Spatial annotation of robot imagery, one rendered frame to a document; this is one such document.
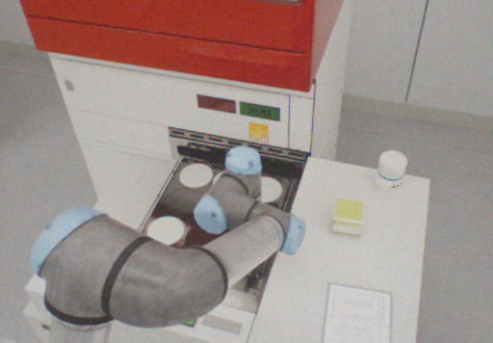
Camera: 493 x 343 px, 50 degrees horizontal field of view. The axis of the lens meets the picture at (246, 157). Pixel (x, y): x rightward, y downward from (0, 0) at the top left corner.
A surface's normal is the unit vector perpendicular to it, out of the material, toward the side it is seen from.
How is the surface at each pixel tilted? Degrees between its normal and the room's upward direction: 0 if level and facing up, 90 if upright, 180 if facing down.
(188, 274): 41
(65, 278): 61
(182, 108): 90
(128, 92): 90
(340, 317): 0
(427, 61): 90
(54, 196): 0
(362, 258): 0
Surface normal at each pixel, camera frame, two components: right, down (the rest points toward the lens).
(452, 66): -0.30, 0.67
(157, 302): 0.31, 0.17
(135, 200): -0.04, -0.72
